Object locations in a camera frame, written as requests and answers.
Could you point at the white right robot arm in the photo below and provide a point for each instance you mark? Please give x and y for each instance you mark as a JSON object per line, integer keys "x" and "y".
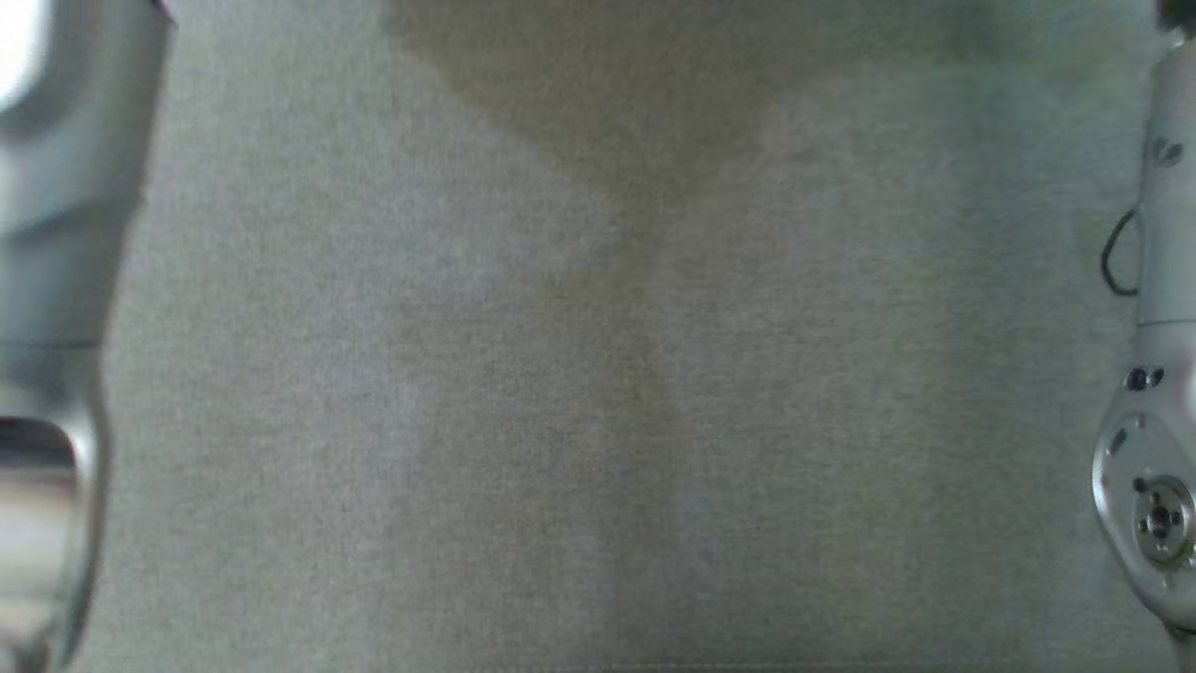
{"x": 1168, "y": 280}

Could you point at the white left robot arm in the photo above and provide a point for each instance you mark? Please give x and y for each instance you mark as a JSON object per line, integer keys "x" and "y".
{"x": 65, "y": 187}

